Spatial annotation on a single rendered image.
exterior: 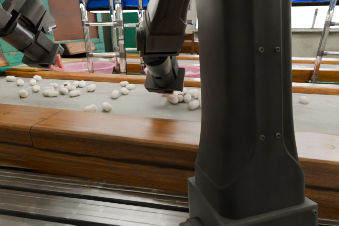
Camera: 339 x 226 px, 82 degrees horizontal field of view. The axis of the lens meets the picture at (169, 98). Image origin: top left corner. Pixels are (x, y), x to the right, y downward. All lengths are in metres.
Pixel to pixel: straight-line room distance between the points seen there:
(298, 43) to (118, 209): 6.01
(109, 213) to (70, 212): 0.06
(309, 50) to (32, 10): 6.11
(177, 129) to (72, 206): 0.21
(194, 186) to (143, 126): 0.22
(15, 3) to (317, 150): 0.67
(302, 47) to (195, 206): 6.11
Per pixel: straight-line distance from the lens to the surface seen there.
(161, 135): 0.34
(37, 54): 0.64
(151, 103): 0.55
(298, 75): 1.10
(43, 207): 0.41
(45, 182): 0.45
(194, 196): 0.17
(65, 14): 1.49
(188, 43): 3.31
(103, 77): 0.81
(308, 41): 6.26
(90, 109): 0.51
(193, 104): 0.50
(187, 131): 0.35
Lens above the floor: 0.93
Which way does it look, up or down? 19 degrees down
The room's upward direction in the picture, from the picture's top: straight up
